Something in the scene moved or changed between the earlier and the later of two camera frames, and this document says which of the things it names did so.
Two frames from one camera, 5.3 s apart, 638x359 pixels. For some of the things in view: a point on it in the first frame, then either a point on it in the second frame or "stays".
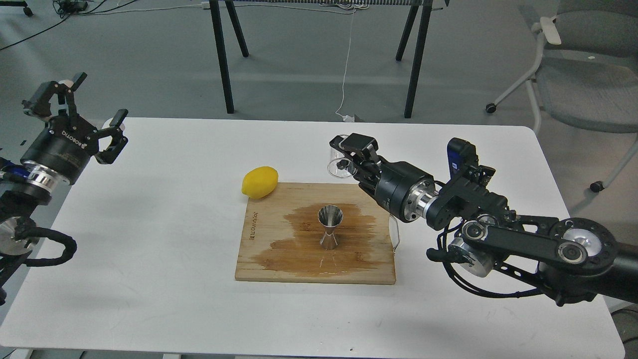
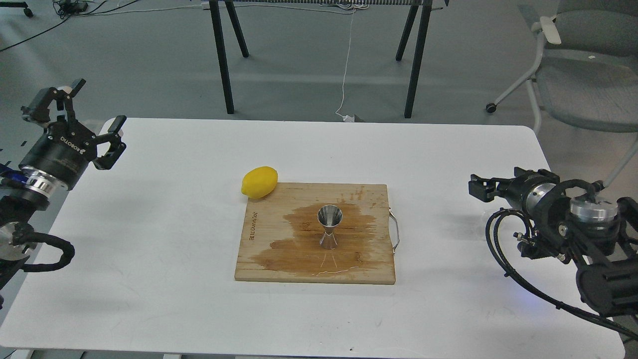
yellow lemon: x=259 y=182 stays
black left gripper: x=66 y=143 stays
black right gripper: x=389 y=182 -> x=527 y=189
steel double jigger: x=330 y=216 stays
